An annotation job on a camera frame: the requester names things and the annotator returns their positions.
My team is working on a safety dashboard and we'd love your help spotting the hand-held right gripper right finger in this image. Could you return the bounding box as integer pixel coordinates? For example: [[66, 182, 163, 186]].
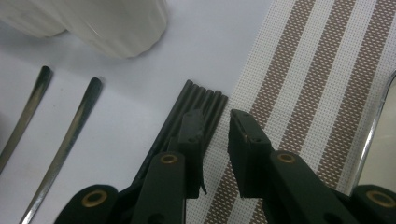
[[228, 108, 276, 199]]

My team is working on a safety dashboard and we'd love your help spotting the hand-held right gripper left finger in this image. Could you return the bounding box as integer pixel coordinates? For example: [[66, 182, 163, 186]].
[[177, 108, 208, 200]]

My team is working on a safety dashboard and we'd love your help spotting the bundle of black chopsticks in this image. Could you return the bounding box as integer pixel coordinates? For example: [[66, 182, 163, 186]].
[[134, 78, 229, 188]]

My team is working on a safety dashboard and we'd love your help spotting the square white plate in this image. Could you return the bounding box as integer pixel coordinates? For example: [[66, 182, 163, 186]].
[[349, 69, 396, 195]]

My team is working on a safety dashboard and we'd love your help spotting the pale table cover sheet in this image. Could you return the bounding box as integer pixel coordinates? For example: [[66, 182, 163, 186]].
[[0, 0, 275, 224]]

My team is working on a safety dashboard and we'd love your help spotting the striped placemat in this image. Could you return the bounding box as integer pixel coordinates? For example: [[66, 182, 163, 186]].
[[186, 0, 396, 224]]

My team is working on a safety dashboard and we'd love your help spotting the metal spoon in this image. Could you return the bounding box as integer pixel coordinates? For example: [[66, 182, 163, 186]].
[[0, 65, 53, 175], [18, 77, 103, 224]]

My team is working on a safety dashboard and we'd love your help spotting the white ribbed cup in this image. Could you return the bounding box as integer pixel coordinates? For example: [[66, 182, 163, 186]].
[[62, 0, 168, 60]]

